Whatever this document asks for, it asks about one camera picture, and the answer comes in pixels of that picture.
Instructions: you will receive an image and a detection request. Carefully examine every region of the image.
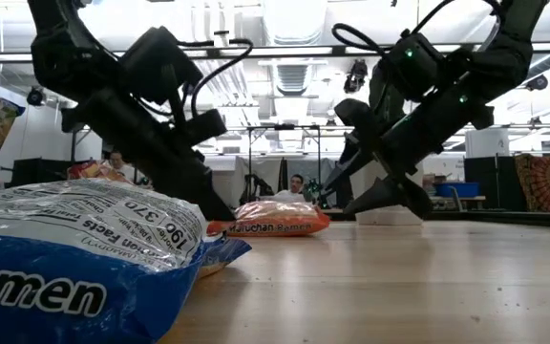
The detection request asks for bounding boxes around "orange patterned tapestry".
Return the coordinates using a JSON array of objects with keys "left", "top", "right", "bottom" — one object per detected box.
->
[{"left": 515, "top": 152, "right": 550, "bottom": 214}]

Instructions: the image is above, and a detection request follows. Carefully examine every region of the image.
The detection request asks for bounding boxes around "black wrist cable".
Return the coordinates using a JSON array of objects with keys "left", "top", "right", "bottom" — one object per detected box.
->
[
  {"left": 330, "top": 0, "right": 503, "bottom": 56},
  {"left": 174, "top": 36, "right": 255, "bottom": 118}
]

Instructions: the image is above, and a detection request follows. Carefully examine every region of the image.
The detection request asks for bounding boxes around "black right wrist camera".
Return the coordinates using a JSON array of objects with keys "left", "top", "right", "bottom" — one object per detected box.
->
[{"left": 388, "top": 29, "right": 444, "bottom": 102}]

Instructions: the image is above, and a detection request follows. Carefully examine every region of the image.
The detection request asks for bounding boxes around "black ceiling spotlight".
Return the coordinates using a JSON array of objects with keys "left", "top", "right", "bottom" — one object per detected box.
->
[
  {"left": 343, "top": 58, "right": 370, "bottom": 95},
  {"left": 525, "top": 74, "right": 550, "bottom": 92},
  {"left": 26, "top": 86, "right": 47, "bottom": 107}
]

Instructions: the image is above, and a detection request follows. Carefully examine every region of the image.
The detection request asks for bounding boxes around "grey cloth cover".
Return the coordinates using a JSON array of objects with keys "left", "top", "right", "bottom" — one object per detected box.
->
[{"left": 229, "top": 156, "right": 281, "bottom": 202}]

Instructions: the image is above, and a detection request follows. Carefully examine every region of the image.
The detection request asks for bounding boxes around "black background rig frame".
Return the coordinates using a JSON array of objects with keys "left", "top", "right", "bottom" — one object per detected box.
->
[
  {"left": 244, "top": 122, "right": 325, "bottom": 192},
  {"left": 67, "top": 126, "right": 109, "bottom": 163}
]

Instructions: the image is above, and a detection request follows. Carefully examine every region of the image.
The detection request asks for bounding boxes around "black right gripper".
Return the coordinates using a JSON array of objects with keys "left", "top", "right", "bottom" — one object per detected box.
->
[{"left": 320, "top": 90, "right": 476, "bottom": 220}]

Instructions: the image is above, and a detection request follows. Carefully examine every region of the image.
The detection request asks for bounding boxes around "dark green background robot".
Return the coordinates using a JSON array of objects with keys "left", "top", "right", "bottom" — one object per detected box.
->
[{"left": 306, "top": 177, "right": 328, "bottom": 206}]

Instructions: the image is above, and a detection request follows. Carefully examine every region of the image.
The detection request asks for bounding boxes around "white hexagonal plant pot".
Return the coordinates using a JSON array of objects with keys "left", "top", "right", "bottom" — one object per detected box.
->
[{"left": 353, "top": 147, "right": 425, "bottom": 226}]

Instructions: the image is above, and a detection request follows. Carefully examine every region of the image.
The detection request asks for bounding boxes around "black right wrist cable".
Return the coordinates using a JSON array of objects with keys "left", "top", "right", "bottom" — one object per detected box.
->
[{"left": 330, "top": 0, "right": 503, "bottom": 56}]

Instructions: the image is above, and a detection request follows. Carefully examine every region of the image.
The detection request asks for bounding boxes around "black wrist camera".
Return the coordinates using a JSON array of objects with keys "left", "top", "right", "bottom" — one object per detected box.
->
[
  {"left": 388, "top": 29, "right": 444, "bottom": 102},
  {"left": 120, "top": 26, "right": 204, "bottom": 105}
]

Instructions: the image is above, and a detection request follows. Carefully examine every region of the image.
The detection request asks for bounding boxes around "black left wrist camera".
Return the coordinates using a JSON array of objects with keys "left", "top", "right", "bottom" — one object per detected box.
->
[{"left": 120, "top": 26, "right": 204, "bottom": 105}]

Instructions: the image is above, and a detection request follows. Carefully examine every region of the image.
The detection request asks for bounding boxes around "orange ramen packet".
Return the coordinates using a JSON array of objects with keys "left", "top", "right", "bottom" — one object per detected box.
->
[{"left": 206, "top": 199, "right": 332, "bottom": 239}]

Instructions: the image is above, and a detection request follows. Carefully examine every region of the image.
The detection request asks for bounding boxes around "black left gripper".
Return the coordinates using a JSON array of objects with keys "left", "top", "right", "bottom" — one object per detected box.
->
[{"left": 61, "top": 90, "right": 236, "bottom": 222}]

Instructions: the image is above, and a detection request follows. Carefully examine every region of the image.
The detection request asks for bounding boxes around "person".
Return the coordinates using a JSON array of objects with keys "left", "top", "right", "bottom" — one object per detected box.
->
[
  {"left": 274, "top": 173, "right": 307, "bottom": 203},
  {"left": 107, "top": 150, "right": 138, "bottom": 185}
]

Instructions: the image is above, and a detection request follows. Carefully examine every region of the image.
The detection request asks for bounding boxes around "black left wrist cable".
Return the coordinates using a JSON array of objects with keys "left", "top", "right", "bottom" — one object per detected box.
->
[{"left": 174, "top": 36, "right": 255, "bottom": 118}]

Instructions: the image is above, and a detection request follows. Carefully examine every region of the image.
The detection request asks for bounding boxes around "black light bar frame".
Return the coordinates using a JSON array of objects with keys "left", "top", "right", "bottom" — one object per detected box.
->
[{"left": 0, "top": 44, "right": 550, "bottom": 62}]

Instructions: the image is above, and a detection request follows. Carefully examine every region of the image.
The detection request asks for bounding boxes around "blue storage bin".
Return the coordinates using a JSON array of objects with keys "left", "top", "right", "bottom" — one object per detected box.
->
[{"left": 434, "top": 181, "right": 481, "bottom": 199}]

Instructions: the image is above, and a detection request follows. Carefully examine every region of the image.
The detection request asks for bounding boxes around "red ramen packet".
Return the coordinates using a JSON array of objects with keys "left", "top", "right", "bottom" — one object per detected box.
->
[{"left": 67, "top": 160, "right": 131, "bottom": 185}]

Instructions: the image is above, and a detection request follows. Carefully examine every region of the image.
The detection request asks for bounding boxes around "black partition panel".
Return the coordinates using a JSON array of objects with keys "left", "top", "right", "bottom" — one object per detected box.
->
[{"left": 463, "top": 155, "right": 518, "bottom": 211}]

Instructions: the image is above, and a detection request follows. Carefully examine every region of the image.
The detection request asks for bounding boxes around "black aluminium table frame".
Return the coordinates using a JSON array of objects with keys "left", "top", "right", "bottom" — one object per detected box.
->
[{"left": 325, "top": 207, "right": 550, "bottom": 229}]

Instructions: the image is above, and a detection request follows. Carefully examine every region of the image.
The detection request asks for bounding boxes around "white column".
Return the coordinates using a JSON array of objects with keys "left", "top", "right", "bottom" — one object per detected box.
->
[{"left": 464, "top": 127, "right": 511, "bottom": 159}]

